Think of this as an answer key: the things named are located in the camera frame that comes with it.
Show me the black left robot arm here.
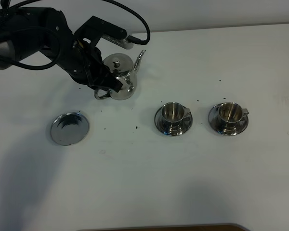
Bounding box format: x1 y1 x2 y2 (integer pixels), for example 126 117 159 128
0 7 127 92

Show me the right steel cup saucer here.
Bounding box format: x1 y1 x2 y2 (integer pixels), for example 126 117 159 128
208 103 249 136

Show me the left steel cup saucer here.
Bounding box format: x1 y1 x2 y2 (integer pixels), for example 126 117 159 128
154 107 193 136

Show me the left stainless steel teacup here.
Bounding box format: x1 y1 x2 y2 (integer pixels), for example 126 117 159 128
161 102 191 128

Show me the stainless steel teacup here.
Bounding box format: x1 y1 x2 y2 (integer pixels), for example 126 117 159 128
217 102 249 128
161 102 191 128

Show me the right stainless steel teacup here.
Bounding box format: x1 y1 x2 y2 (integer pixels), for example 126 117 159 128
217 102 249 128

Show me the steel cup saucer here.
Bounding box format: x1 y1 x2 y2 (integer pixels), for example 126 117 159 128
154 107 193 136
208 103 249 136

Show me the steel teapot saucer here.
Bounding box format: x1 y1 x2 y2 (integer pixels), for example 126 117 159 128
50 112 90 146

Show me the black braided left camera cable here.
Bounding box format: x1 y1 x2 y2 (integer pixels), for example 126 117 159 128
0 0 151 46

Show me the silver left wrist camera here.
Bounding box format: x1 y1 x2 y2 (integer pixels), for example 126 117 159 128
74 15 133 50

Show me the stainless steel teapot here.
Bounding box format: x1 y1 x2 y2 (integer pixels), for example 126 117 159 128
94 50 146 101

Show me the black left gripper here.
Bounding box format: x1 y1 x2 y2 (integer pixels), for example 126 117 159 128
60 40 123 92

